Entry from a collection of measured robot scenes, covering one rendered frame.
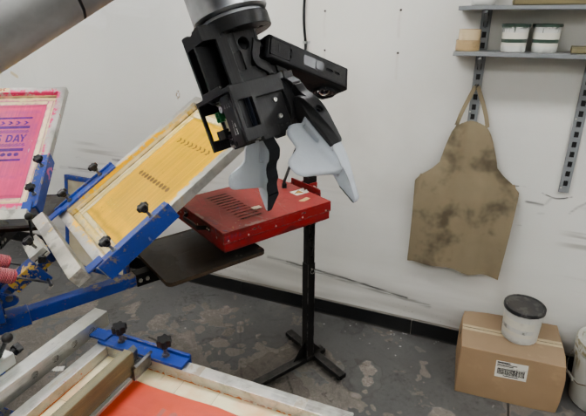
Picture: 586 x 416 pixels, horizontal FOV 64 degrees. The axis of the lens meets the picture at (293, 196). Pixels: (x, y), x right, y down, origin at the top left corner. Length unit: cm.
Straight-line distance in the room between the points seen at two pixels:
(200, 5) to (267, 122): 12
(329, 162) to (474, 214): 230
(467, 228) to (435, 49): 97
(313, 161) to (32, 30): 24
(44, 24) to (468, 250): 262
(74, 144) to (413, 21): 262
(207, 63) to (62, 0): 18
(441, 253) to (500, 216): 38
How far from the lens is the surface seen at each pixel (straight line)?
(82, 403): 133
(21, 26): 31
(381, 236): 293
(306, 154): 43
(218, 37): 46
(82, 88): 378
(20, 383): 149
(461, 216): 275
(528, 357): 278
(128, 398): 144
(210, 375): 140
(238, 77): 45
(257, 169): 53
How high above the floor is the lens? 192
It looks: 21 degrees down
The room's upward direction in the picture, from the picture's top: straight up
